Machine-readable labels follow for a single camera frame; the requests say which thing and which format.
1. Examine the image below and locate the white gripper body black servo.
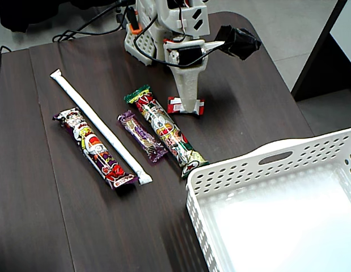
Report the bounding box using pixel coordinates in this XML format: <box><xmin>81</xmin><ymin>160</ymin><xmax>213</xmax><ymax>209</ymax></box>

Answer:
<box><xmin>163</xmin><ymin>39</ymin><xmax>208</xmax><ymax>69</ymax></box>

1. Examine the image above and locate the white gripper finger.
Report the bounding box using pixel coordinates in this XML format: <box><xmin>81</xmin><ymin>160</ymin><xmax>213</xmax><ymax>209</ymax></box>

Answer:
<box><xmin>167</xmin><ymin>63</ymin><xmax>206</xmax><ymax>113</ymax></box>

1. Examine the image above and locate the large purple cartoon snack stick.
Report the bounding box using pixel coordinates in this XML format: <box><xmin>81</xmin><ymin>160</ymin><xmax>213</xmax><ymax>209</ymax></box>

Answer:
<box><xmin>52</xmin><ymin>107</ymin><xmax>137</xmax><ymax>190</ymax></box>

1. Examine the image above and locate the white perforated plastic tray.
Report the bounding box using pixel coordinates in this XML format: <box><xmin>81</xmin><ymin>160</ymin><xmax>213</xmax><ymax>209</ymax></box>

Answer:
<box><xmin>185</xmin><ymin>127</ymin><xmax>351</xmax><ymax>272</ymax></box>

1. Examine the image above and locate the red and white candy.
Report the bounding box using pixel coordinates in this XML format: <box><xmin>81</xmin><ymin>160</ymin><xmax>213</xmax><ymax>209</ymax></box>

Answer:
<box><xmin>166</xmin><ymin>96</ymin><xmax>206</xmax><ymax>116</ymax></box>

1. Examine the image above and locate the green cartoon snack stick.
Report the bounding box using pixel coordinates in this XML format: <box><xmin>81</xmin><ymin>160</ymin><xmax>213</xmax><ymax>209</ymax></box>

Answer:
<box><xmin>123</xmin><ymin>84</ymin><xmax>210</xmax><ymax>179</ymax></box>

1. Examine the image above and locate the orange and black clamp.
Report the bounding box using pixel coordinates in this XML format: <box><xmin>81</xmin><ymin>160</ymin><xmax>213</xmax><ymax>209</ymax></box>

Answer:
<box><xmin>126</xmin><ymin>7</ymin><xmax>143</xmax><ymax>35</ymax></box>

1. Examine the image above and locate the small purple candy bar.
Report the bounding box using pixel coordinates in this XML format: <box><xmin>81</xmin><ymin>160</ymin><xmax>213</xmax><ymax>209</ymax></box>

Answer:
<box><xmin>116</xmin><ymin>109</ymin><xmax>168</xmax><ymax>165</ymax></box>

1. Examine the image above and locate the long white wrapped stick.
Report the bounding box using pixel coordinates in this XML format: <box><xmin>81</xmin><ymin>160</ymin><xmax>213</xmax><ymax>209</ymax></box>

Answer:
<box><xmin>49</xmin><ymin>69</ymin><xmax>153</xmax><ymax>186</ymax></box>

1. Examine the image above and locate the dark furniture panel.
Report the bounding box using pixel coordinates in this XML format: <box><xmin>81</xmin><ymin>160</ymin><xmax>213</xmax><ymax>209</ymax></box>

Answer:
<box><xmin>290</xmin><ymin>0</ymin><xmax>351</xmax><ymax>102</ymax></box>

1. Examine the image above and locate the white cabinet panel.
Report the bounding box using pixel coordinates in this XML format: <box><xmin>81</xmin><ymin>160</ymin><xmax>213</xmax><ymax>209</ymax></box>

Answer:
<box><xmin>329</xmin><ymin>0</ymin><xmax>351</xmax><ymax>71</ymax></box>

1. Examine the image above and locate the black bag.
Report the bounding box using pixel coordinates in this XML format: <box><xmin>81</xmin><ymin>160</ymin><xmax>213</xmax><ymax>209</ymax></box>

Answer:
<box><xmin>0</xmin><ymin>0</ymin><xmax>128</xmax><ymax>33</ymax></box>

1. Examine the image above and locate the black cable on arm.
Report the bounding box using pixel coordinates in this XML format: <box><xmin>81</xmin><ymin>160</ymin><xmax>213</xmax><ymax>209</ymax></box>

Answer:
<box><xmin>134</xmin><ymin>5</ymin><xmax>218</xmax><ymax>69</ymax></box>

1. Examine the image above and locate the black taped wrist camera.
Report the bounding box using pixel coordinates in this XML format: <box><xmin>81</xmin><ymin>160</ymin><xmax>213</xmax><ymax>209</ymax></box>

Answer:
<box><xmin>214</xmin><ymin>24</ymin><xmax>263</xmax><ymax>61</ymax></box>

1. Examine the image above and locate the black cable bundle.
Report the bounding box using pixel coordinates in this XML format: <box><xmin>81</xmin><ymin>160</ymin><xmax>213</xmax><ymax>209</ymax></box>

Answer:
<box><xmin>52</xmin><ymin>0</ymin><xmax>130</xmax><ymax>43</ymax></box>

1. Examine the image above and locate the thin black cable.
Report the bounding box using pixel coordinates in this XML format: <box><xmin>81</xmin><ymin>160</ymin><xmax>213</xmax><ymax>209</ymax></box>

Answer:
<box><xmin>0</xmin><ymin>45</ymin><xmax>12</xmax><ymax>77</ymax></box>

